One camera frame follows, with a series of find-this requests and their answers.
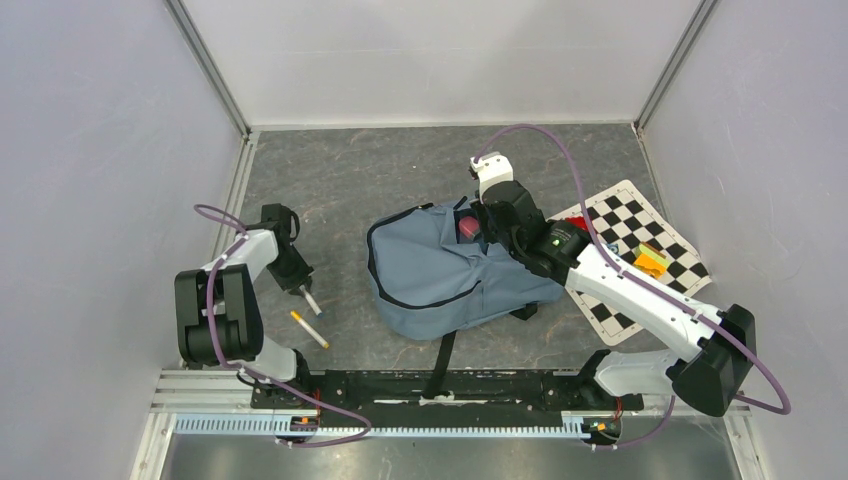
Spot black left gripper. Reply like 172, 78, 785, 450
266, 247, 314, 297

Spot blue cap marker pen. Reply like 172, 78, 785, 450
299, 285, 323, 317

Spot pink grey eraser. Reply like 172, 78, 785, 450
457, 216, 480, 242

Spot yellow cap marker pen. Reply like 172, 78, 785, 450
289, 310, 330, 349

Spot blue fabric backpack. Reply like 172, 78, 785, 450
366, 198, 564, 400

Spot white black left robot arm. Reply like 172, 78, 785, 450
174, 203, 315, 408

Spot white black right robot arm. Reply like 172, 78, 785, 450
472, 180, 756, 417

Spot red toy block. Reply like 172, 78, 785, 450
566, 216, 590, 232

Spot black white checkered mat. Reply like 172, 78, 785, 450
567, 180, 712, 346

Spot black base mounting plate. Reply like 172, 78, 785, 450
250, 370, 645, 429

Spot orange green toy blocks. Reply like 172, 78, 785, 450
632, 243, 671, 279

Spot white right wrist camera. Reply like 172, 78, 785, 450
469, 152, 514, 198

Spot slotted cable duct rail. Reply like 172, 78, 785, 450
174, 413, 590, 440

